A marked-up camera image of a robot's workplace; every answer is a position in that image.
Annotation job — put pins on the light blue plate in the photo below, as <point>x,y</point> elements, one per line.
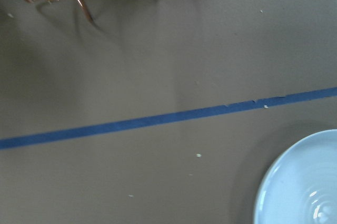
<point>300,186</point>

